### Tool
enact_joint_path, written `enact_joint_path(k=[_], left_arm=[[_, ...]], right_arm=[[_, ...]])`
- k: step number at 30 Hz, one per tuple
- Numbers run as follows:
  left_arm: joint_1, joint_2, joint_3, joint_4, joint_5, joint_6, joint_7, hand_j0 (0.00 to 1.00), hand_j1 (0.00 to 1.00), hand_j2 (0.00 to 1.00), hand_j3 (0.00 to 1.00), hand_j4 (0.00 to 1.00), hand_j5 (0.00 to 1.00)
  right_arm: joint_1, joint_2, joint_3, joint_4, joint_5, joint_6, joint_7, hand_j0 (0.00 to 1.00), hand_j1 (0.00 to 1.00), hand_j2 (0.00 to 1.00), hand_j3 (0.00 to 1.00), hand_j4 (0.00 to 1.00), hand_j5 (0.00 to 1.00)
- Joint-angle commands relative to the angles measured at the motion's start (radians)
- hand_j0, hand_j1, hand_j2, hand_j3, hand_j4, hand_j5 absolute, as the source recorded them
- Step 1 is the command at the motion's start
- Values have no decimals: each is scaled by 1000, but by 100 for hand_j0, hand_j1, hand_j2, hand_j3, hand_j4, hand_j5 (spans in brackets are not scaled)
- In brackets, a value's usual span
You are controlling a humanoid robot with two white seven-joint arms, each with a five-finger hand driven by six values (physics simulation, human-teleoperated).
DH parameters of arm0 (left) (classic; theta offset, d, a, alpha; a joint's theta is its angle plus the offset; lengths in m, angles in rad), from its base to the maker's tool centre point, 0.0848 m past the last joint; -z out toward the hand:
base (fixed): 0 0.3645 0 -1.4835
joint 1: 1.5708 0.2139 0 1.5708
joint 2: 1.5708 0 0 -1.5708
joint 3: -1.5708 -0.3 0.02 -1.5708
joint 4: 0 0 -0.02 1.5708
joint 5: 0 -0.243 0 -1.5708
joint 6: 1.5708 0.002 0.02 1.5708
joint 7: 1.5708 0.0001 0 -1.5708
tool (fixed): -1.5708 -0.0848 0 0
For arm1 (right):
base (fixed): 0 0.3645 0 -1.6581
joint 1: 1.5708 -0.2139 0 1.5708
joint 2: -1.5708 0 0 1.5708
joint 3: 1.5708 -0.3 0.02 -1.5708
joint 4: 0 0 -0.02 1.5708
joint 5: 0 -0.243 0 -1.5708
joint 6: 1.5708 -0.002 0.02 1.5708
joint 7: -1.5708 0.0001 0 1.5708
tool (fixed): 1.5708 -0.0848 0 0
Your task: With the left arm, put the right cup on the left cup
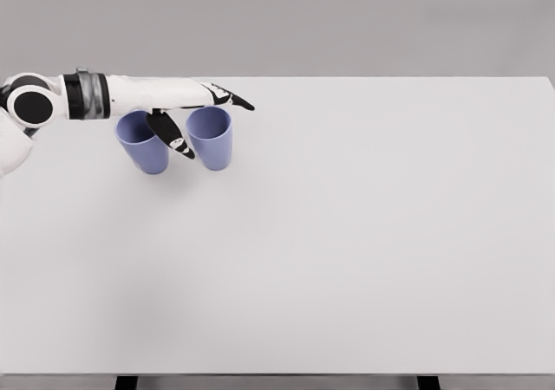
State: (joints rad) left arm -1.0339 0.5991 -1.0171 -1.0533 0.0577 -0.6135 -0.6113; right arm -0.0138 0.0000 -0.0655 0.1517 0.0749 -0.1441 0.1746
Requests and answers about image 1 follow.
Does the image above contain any blue plastic cup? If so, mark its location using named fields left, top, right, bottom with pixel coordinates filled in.
left=185, top=106, right=235, bottom=172
left=114, top=109, right=171, bottom=176

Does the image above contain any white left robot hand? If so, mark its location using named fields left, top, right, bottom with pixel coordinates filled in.
left=145, top=77, right=256, bottom=161

